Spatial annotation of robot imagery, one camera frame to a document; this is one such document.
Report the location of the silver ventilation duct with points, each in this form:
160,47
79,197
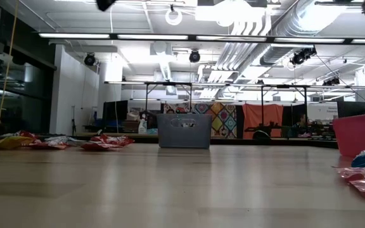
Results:
296,28

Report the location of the black neighbouring station frame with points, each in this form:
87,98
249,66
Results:
284,86
170,83

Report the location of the small black hook bracket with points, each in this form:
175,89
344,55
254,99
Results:
99,132

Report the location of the black overhead light bar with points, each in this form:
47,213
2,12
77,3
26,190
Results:
152,37

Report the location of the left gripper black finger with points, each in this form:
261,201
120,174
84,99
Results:
105,3

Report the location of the silver blue Hershey's bar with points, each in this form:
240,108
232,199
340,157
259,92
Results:
60,139

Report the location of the dark grey translucent plastic bin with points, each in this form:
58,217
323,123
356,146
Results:
184,136

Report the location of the orange hanging cloth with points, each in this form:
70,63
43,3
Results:
261,117

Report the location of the red plastic bin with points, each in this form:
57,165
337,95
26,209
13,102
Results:
360,136

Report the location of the yellow candy bag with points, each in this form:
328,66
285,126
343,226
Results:
8,143

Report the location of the black computer monitor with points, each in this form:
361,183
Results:
353,109
115,110

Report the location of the white spray bottle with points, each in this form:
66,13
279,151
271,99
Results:
142,127

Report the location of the black ceiling spotlight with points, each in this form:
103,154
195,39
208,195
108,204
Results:
89,59
301,57
194,56
331,81

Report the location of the black tripod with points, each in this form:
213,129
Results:
73,122

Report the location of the large black hook bracket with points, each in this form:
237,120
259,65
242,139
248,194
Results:
261,135

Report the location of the colourful patchwork quilt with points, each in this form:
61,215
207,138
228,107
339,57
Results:
223,122

